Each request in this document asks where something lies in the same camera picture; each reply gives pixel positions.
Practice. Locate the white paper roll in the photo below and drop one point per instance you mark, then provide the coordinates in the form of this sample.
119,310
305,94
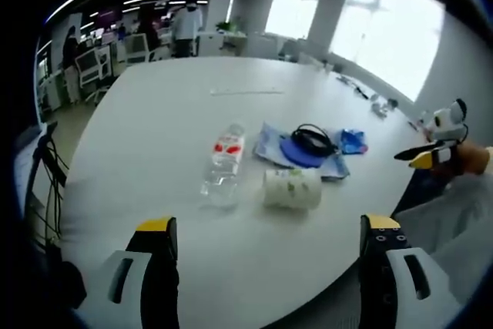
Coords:
291,188

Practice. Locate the small blue snack packet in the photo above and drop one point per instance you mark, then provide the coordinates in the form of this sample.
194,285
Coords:
352,142

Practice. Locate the person's right hand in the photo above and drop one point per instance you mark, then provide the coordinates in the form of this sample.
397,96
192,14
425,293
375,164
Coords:
472,159

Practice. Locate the white table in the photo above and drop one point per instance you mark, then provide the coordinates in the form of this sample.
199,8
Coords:
185,132

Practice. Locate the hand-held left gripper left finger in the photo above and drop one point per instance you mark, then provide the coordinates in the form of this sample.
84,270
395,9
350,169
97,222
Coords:
131,279

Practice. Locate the clear plastic water bottle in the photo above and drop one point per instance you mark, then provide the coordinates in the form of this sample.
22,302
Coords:
225,163

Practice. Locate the person's grey clothing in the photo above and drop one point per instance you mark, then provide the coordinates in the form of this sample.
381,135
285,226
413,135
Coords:
447,221

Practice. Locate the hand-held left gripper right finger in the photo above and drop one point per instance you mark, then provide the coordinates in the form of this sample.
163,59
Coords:
400,279

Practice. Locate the round blue lid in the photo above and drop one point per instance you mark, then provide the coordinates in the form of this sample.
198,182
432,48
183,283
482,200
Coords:
298,152

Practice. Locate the small items on table edge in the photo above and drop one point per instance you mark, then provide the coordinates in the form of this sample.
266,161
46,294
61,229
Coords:
379,103

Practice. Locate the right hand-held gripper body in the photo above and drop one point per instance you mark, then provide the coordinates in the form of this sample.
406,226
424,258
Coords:
449,123

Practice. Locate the white office chair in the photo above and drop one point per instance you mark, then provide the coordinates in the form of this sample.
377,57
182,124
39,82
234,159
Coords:
92,67
137,48

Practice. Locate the green potted plant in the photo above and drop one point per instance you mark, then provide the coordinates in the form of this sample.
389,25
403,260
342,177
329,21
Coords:
228,27

